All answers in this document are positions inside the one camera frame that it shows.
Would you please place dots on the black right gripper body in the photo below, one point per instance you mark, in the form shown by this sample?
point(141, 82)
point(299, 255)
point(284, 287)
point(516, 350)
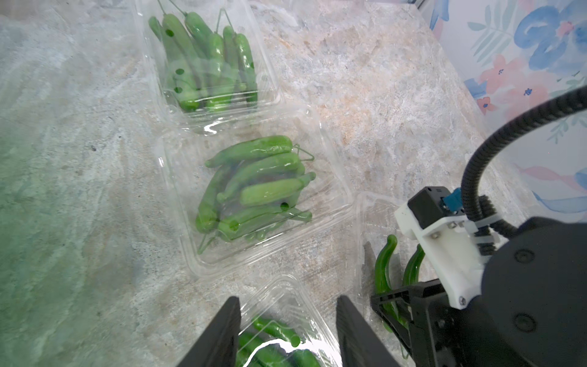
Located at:
point(531, 310)

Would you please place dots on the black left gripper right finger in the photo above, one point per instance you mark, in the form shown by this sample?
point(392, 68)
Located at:
point(358, 343)

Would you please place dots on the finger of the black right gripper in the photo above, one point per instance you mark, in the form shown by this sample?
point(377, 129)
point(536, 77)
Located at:
point(403, 307)

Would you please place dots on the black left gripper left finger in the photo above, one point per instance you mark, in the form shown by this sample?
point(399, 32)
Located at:
point(218, 344)

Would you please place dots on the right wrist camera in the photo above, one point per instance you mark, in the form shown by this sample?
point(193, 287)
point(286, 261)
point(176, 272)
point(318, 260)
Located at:
point(457, 255)

